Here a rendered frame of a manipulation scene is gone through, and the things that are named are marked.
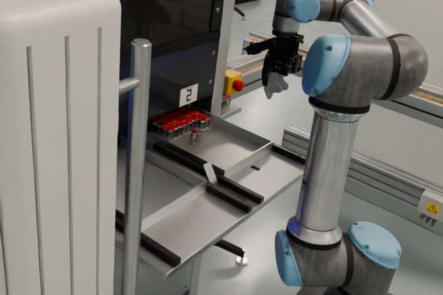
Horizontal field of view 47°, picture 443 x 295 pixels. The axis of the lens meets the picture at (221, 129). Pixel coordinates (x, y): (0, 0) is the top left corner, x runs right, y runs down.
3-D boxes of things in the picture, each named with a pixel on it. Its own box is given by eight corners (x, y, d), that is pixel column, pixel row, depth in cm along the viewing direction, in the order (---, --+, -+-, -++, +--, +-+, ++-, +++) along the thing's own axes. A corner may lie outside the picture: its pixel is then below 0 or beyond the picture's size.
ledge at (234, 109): (191, 108, 192) (192, 103, 191) (212, 99, 201) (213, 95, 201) (221, 121, 185) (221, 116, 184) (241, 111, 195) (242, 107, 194)
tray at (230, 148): (139, 137, 164) (140, 127, 162) (192, 114, 183) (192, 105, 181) (223, 180, 147) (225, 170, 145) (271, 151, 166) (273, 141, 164)
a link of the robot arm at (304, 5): (338, -5, 123) (325, -14, 133) (293, -9, 122) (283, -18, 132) (331, 27, 127) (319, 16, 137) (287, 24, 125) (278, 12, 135)
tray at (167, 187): (48, 176, 139) (48, 165, 137) (120, 145, 158) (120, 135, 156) (137, 234, 122) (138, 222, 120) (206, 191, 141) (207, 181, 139)
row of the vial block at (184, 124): (164, 140, 163) (165, 128, 161) (200, 124, 176) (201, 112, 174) (169, 143, 162) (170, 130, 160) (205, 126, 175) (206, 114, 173)
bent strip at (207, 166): (200, 182, 145) (202, 164, 142) (207, 178, 147) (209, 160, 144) (240, 203, 138) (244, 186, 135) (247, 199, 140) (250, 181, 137)
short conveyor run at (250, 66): (199, 117, 190) (204, 78, 183) (169, 103, 198) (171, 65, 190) (292, 76, 241) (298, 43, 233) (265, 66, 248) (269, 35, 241)
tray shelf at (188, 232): (33, 189, 136) (32, 183, 135) (200, 115, 187) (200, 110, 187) (165, 281, 112) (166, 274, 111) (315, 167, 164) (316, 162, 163)
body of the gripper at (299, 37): (285, 79, 142) (293, 37, 137) (260, 70, 147) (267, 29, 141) (299, 73, 148) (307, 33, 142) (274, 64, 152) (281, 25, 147)
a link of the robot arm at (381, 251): (397, 301, 111) (416, 253, 105) (338, 301, 109) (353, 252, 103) (377, 263, 121) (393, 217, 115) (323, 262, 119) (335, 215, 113)
